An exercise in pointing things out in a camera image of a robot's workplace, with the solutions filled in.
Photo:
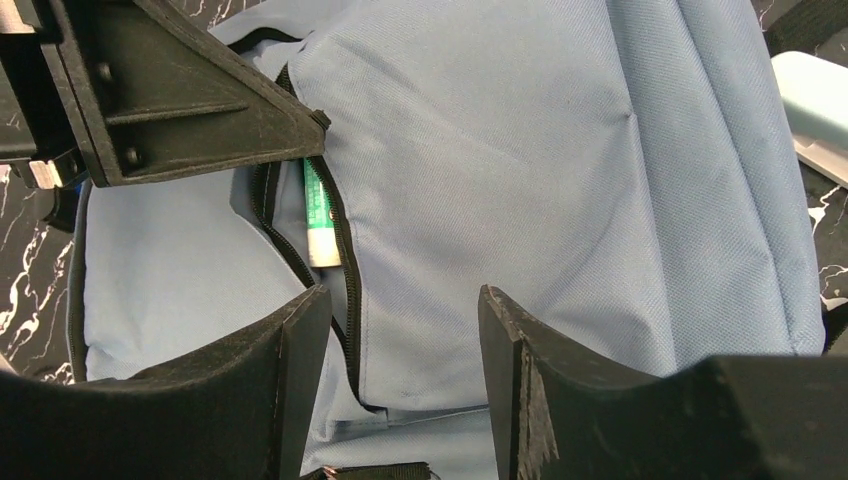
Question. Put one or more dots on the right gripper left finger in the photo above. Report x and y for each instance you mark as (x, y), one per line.
(237, 408)

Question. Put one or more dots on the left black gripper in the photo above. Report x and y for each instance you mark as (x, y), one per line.
(149, 95)

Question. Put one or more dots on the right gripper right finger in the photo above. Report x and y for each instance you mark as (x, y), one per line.
(559, 410)

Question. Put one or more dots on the green white glue stick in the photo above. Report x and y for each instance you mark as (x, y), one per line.
(321, 237)

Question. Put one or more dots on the blue student backpack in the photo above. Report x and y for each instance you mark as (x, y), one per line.
(622, 169)

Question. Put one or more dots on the teal eraser case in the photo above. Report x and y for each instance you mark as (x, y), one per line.
(814, 96)

